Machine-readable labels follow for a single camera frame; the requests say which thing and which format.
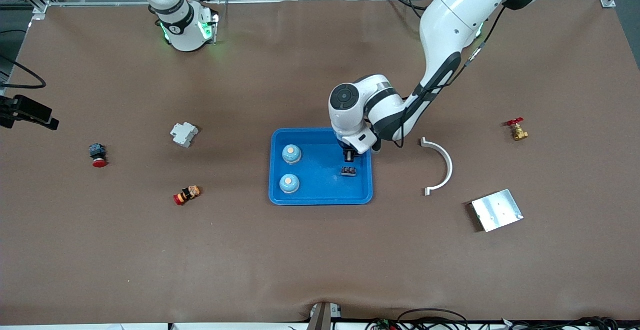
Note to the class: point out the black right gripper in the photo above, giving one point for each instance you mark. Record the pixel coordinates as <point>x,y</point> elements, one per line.
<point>5,110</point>

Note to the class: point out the small dark electrolytic capacitor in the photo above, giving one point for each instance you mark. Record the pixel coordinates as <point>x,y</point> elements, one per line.
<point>348,171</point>

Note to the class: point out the blue dome bell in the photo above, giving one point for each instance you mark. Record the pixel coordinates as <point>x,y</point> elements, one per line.
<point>289,184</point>
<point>291,154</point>

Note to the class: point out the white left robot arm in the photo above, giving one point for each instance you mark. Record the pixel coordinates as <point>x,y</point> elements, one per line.
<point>450,19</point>

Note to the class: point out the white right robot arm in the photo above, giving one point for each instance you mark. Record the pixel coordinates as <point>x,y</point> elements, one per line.
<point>182,29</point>

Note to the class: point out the blue plastic tray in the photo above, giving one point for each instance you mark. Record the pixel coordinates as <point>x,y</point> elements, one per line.
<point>320,190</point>

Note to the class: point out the red push button black body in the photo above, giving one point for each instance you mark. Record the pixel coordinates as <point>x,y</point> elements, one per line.
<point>98,152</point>

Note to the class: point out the white circuit breaker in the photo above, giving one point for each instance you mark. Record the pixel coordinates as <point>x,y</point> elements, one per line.
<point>184,133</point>

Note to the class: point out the silver metal plate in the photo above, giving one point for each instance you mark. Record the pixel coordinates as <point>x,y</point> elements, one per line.
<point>496,211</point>

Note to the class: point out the red yellow emergency stop button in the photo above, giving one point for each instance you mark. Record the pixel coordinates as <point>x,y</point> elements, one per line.
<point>187,195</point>

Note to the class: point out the white curved plastic bracket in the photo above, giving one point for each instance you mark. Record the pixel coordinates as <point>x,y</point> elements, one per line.
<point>446,162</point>

